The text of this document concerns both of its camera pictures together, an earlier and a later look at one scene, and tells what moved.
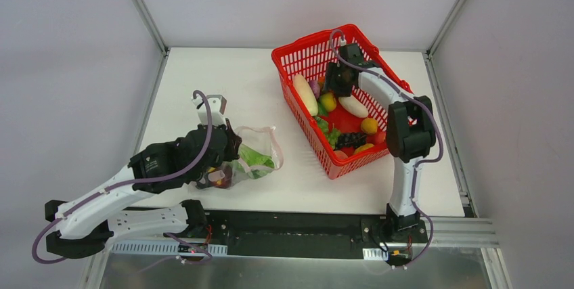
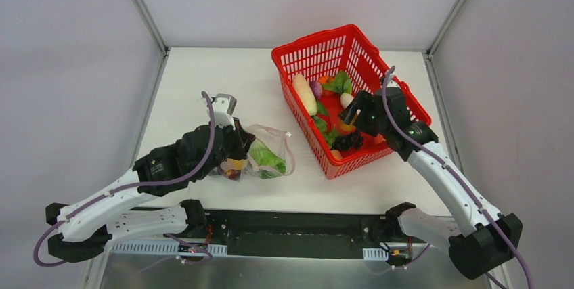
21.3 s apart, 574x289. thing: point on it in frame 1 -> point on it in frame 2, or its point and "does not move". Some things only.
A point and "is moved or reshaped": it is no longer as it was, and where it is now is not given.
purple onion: [315, 87] does not move
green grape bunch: [332, 137] does not move
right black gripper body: [338, 80] -> [359, 110]
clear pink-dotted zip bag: [260, 153] is moved or reshaped
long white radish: [306, 93] does not move
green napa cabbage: [256, 164] is moved or reshaped
